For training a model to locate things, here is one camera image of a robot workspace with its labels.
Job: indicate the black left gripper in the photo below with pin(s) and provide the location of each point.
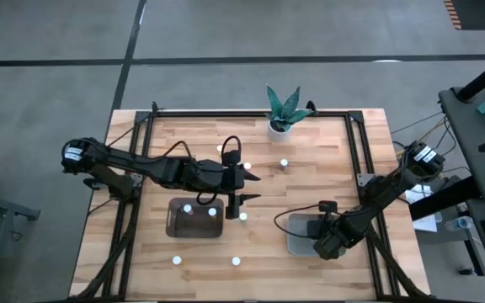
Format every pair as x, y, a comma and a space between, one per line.
232, 185

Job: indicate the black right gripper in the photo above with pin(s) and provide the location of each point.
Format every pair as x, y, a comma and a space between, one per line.
328, 244

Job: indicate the pink medicine bottle white cap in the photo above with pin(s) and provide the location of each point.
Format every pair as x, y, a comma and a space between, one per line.
247, 166

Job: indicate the clear tube with pink cap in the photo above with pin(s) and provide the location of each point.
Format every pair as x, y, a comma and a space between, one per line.
243, 216

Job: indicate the yellow medicine bottle white cap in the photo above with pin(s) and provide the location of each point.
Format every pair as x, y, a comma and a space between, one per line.
219, 147

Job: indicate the purple medicine bottle white cap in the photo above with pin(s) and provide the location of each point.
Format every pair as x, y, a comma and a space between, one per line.
187, 208

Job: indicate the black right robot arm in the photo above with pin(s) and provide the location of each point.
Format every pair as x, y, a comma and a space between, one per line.
377, 193

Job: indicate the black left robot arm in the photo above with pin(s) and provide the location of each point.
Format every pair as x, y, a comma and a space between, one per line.
141, 164

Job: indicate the white plastic bin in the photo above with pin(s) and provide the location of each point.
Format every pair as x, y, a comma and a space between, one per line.
297, 242

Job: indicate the dark transparent plastic bin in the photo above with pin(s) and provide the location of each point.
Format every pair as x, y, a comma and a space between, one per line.
192, 229

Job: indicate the green plant in white pot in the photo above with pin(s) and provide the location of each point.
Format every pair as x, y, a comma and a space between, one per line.
279, 134

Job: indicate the white paper sheet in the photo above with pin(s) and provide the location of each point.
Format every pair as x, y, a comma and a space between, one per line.
425, 223

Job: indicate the black stand beam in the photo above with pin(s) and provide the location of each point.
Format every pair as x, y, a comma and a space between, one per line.
440, 203

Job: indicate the clear water bottle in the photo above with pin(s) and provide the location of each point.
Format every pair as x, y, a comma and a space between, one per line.
458, 223

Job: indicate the small black desk foot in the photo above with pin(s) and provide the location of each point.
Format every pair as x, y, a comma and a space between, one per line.
465, 272

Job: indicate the grey side desk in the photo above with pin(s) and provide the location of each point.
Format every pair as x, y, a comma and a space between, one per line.
470, 139

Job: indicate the black slanted pole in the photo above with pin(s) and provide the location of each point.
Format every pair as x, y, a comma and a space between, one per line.
484, 78

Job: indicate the grey metal stand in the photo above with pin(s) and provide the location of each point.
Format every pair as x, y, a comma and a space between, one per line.
6, 207

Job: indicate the black mat orange striped edge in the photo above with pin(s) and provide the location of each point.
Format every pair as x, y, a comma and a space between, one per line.
478, 12

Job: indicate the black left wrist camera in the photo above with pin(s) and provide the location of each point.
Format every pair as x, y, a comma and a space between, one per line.
231, 157

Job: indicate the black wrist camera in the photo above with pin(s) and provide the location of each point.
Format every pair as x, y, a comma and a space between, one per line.
328, 207
231, 157

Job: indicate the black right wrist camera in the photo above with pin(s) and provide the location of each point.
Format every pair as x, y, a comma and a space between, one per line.
328, 207

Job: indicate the black frame bracket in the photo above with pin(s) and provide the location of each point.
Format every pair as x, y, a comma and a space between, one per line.
311, 106
155, 107

